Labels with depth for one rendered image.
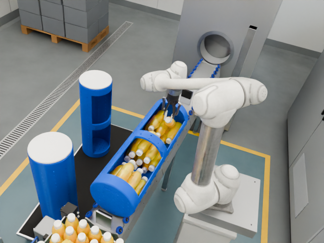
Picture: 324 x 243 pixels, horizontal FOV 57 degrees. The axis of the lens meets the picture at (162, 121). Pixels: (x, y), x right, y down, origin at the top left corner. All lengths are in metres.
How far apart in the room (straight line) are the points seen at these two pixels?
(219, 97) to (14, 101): 3.30
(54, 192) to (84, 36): 3.19
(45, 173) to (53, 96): 2.18
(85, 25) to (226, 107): 3.89
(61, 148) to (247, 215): 1.24
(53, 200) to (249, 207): 1.35
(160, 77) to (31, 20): 4.00
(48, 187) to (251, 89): 1.51
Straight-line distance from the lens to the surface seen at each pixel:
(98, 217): 1.79
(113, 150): 3.22
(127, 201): 1.66
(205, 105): 1.16
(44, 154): 2.05
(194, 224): 1.86
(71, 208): 1.83
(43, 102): 4.07
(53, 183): 2.16
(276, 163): 3.87
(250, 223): 1.86
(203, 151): 1.37
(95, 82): 2.61
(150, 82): 1.64
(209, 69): 3.25
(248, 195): 1.96
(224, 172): 1.64
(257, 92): 1.27
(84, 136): 2.98
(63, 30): 5.13
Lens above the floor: 2.56
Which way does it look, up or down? 42 degrees down
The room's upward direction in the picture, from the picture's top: 11 degrees clockwise
